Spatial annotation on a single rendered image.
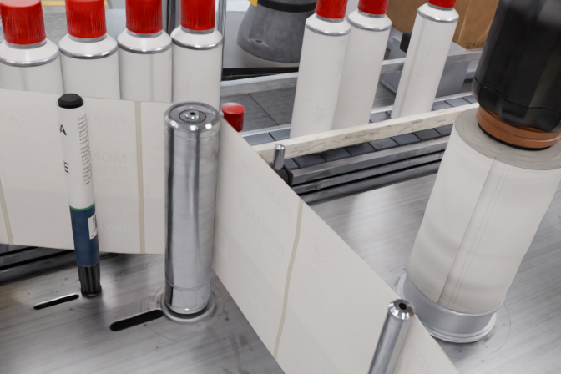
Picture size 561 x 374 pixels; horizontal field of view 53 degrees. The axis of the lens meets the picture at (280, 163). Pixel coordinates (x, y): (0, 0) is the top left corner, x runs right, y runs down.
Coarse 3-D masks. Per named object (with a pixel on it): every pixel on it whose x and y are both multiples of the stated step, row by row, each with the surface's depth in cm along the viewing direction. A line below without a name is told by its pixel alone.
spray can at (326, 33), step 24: (336, 0) 60; (312, 24) 61; (336, 24) 61; (312, 48) 62; (336, 48) 62; (312, 72) 64; (336, 72) 64; (312, 96) 65; (336, 96) 67; (312, 120) 67
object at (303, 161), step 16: (464, 96) 89; (384, 112) 81; (432, 128) 79; (448, 128) 80; (256, 144) 70; (368, 144) 73; (384, 144) 74; (400, 144) 74; (288, 160) 68; (304, 160) 69; (320, 160) 69
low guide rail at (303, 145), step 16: (432, 112) 75; (448, 112) 76; (352, 128) 69; (368, 128) 70; (384, 128) 71; (400, 128) 73; (416, 128) 74; (272, 144) 64; (288, 144) 65; (304, 144) 66; (320, 144) 67; (336, 144) 68
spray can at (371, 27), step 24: (360, 0) 64; (384, 0) 63; (360, 24) 64; (384, 24) 64; (360, 48) 65; (384, 48) 66; (360, 72) 67; (360, 96) 68; (336, 120) 71; (360, 120) 70
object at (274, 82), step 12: (480, 48) 84; (396, 60) 77; (456, 60) 81; (468, 60) 83; (384, 72) 76; (228, 84) 65; (240, 84) 66; (252, 84) 66; (264, 84) 67; (276, 84) 68; (288, 84) 69
